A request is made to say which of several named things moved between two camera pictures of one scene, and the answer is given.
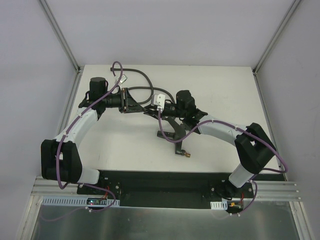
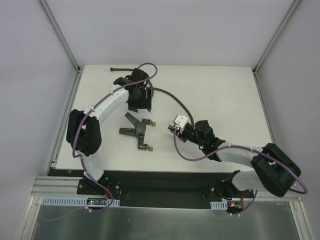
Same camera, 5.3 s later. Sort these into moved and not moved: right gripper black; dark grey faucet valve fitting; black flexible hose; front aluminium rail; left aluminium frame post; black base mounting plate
Moved: right gripper black; dark grey faucet valve fitting
Not moved: black flexible hose; front aluminium rail; left aluminium frame post; black base mounting plate
